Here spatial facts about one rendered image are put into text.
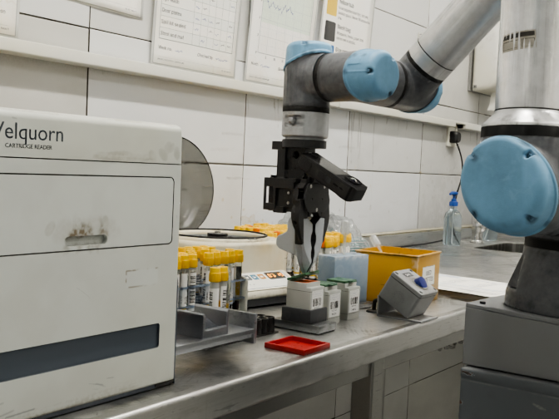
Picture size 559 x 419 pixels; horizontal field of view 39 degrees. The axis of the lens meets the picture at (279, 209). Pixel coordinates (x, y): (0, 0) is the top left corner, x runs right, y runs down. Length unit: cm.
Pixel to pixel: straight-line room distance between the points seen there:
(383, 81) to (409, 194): 170
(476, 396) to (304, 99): 51
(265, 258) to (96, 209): 73
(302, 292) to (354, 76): 35
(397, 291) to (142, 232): 65
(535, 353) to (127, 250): 54
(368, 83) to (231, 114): 88
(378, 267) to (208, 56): 68
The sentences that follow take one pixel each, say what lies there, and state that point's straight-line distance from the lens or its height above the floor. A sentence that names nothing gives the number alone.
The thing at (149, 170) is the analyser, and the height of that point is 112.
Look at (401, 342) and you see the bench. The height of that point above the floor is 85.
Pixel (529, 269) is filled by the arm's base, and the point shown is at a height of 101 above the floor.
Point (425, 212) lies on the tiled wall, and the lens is 299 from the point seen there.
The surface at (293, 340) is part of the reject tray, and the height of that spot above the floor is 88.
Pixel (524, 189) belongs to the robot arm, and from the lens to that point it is 97.
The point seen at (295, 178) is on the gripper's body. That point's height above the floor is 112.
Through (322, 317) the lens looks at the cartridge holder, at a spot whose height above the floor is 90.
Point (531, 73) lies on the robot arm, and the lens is 101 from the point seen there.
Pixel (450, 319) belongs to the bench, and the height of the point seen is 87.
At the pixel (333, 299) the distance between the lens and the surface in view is 133.
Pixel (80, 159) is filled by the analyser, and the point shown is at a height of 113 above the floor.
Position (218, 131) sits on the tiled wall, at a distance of 196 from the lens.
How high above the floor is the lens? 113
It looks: 3 degrees down
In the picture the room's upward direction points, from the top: 3 degrees clockwise
